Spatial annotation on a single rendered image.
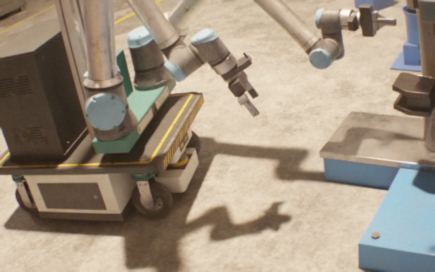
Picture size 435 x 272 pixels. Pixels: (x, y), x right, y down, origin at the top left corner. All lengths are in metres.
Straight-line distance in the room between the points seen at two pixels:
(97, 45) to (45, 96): 0.49
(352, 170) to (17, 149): 1.51
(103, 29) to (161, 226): 0.91
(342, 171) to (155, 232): 0.83
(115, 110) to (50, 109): 0.46
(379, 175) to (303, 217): 0.37
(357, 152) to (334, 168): 0.14
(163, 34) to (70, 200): 0.86
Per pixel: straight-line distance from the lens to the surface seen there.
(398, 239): 1.90
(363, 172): 2.37
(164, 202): 2.37
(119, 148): 2.21
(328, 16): 2.29
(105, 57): 1.95
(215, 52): 1.99
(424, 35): 2.12
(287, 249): 2.11
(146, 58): 2.56
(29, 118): 2.44
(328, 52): 2.20
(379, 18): 2.24
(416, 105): 1.99
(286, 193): 2.42
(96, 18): 1.91
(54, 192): 2.48
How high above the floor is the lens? 1.33
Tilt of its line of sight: 26 degrees down
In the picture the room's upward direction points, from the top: 12 degrees counter-clockwise
